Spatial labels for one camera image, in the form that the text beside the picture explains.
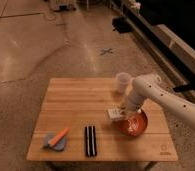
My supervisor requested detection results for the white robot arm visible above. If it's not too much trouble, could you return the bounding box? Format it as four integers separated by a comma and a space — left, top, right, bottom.
124, 74, 195, 131

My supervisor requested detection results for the blue grey cloth pad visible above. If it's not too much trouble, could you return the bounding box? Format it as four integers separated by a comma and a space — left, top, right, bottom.
43, 133, 67, 151

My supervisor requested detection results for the wooden folding table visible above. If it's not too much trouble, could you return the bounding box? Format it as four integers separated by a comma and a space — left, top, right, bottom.
27, 78, 178, 164

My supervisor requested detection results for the white labelled bottle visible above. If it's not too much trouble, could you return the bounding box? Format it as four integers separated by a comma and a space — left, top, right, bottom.
107, 108, 125, 121

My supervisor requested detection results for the dark shelf bench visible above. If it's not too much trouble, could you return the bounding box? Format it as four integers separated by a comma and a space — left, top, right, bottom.
109, 0, 195, 101

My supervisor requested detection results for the orange ceramic bowl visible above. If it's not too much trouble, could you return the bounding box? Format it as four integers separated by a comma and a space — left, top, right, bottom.
113, 109, 148, 137

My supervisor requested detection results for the orange marker pen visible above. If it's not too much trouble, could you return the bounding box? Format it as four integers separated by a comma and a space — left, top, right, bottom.
48, 127, 70, 147

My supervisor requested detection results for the grey equipment with cables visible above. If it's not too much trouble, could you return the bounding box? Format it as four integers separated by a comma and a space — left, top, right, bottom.
48, 0, 76, 11

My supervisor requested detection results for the black box on floor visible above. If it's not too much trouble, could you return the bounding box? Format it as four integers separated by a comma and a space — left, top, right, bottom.
112, 17, 132, 33

